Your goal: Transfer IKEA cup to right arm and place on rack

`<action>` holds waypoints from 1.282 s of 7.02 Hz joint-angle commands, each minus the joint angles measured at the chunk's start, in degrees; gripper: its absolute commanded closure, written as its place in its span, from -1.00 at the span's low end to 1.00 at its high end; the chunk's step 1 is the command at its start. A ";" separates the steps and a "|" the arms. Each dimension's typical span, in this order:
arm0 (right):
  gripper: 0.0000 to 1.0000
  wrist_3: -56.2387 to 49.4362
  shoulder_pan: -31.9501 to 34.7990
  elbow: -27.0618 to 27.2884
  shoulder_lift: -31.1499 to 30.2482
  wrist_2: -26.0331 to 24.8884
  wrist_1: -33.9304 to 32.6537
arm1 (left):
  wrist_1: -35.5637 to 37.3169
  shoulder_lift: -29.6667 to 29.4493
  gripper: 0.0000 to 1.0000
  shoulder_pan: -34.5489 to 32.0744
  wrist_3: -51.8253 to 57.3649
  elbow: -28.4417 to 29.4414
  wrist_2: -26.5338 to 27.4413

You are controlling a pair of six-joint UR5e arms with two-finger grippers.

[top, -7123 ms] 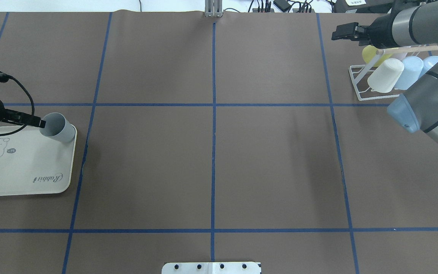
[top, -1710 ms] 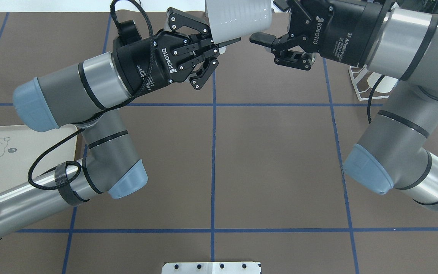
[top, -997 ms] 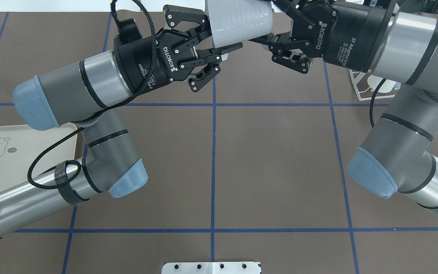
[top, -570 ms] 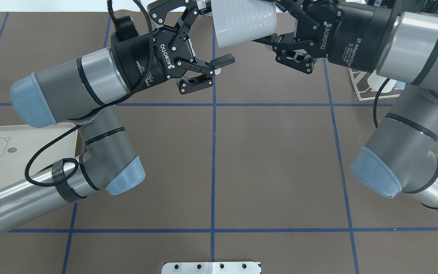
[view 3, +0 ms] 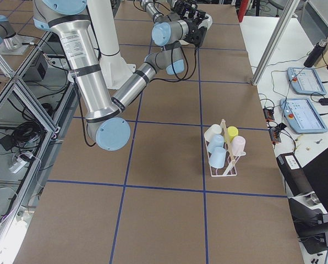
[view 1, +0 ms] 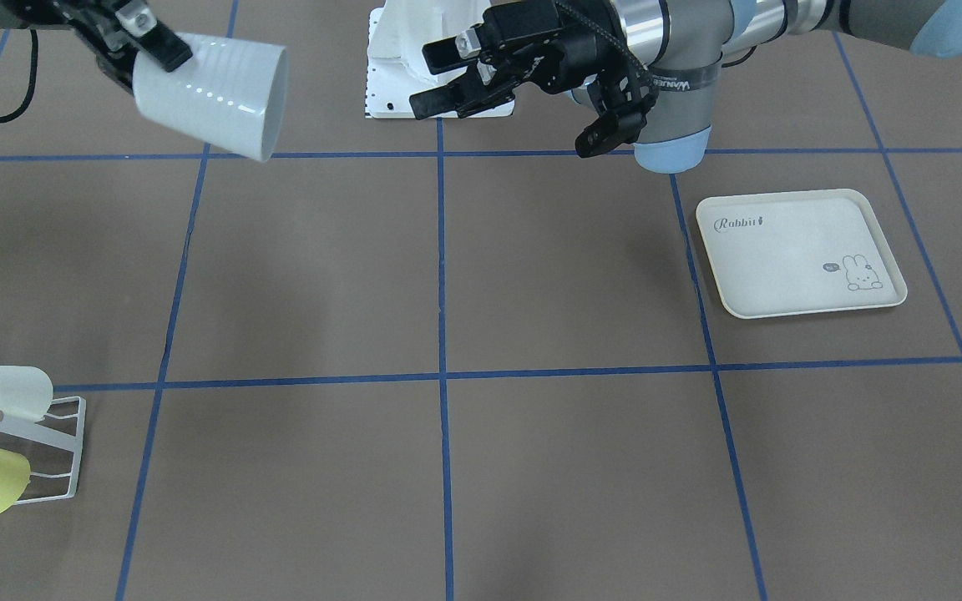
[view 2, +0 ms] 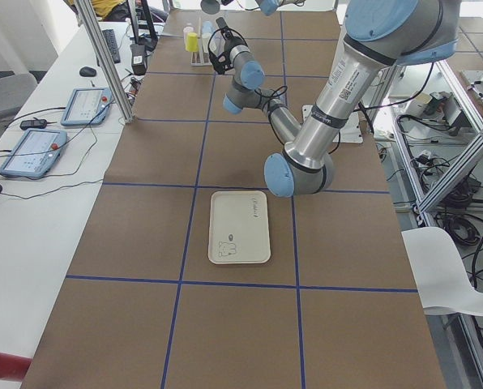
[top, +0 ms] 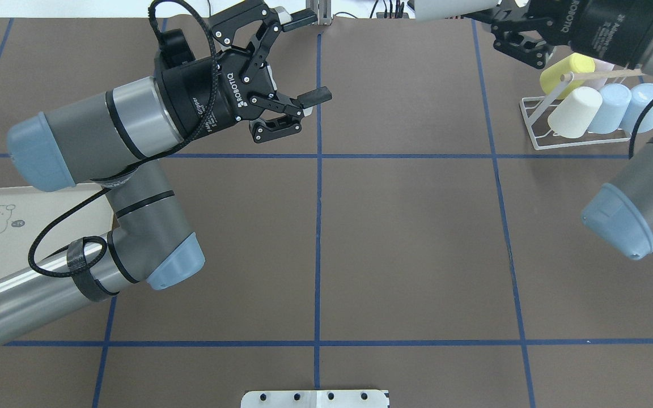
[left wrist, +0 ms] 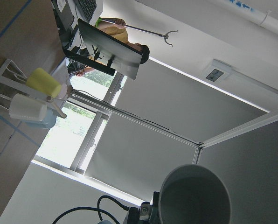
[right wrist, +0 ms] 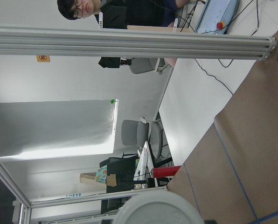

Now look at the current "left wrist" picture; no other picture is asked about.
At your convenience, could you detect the white wire cup rack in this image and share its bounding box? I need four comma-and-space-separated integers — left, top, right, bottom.
0, 59, 67, 119

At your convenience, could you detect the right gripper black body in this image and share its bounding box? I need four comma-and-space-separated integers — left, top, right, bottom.
123, 191, 160, 224

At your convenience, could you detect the metal reacher grabber tool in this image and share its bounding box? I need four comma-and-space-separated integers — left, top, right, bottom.
99, 18, 178, 48

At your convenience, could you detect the white plastic cup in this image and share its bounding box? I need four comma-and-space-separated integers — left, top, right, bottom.
9, 93, 48, 121

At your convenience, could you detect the yellow plastic cup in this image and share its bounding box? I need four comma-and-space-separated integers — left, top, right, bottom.
26, 68, 62, 98

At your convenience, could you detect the aluminium frame post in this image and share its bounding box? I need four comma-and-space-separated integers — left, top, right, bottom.
72, 87, 278, 148

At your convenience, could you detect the person in yellow shirt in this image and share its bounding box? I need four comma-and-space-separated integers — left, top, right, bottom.
78, 19, 149, 80

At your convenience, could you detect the grey plastic cup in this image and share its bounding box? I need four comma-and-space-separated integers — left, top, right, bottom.
159, 164, 231, 224

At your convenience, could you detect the black box with label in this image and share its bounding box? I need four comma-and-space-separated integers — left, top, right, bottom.
51, 0, 74, 31

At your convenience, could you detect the black computer monitor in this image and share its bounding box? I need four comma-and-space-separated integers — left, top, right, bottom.
63, 19, 142, 80

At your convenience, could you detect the pale blue plastic cup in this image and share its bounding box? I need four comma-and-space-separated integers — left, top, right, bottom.
24, 108, 57, 129

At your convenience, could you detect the black keyboard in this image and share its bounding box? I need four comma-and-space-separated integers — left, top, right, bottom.
74, 0, 97, 22

